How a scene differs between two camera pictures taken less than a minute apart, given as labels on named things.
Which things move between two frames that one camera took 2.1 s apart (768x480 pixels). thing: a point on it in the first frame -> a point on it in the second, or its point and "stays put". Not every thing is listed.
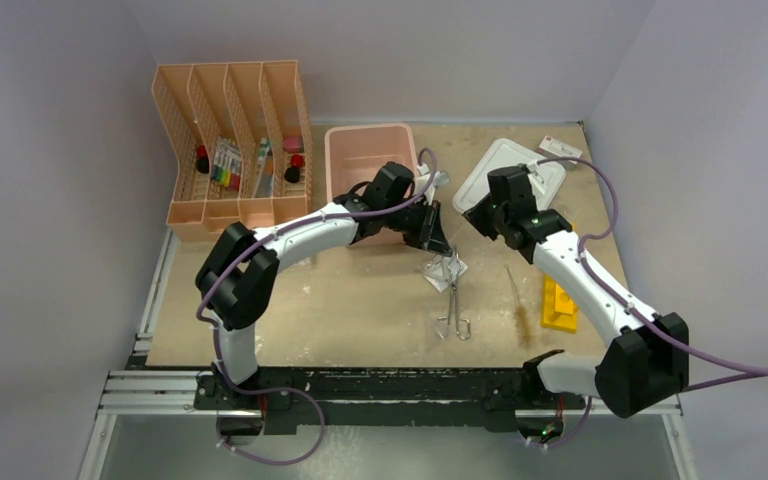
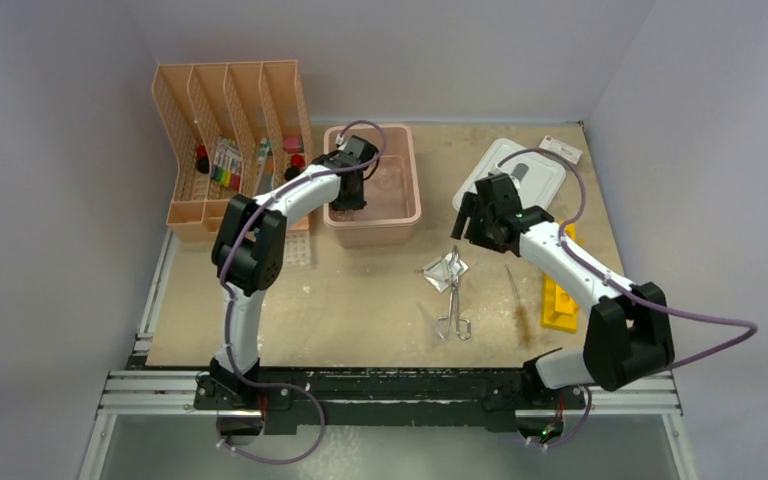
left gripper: x=429 y=235 -> x=354 y=204
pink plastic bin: x=354 y=152 stays put
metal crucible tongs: x=463 y=328 stays put
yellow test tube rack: x=558 y=310 stays put
